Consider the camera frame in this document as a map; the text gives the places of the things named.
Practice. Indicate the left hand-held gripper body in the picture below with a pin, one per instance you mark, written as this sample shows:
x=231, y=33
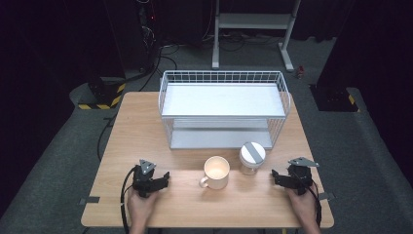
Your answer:
x=142, y=182

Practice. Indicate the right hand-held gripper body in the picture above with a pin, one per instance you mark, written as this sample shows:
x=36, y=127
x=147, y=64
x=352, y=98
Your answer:
x=300, y=177

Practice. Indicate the cream ceramic mug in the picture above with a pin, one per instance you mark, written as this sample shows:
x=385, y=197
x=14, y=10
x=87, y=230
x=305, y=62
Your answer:
x=217, y=174

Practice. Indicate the person's left hand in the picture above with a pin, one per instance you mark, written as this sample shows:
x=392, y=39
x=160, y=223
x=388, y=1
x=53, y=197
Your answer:
x=142, y=208

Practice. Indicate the person's right hand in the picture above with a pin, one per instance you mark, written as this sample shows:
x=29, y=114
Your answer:
x=302, y=206

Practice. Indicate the grey tape strip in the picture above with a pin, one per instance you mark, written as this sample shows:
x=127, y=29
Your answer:
x=91, y=200
x=325, y=196

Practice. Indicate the black yellow striped stand base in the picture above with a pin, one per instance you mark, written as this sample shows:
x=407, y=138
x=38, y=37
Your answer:
x=104, y=94
x=336, y=97

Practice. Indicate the small red object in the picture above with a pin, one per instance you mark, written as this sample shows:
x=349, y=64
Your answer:
x=300, y=72

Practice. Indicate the dark equipment rack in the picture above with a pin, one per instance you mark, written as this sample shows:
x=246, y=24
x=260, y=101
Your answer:
x=147, y=29

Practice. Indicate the white metal stand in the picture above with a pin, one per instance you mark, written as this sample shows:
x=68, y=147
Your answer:
x=253, y=22

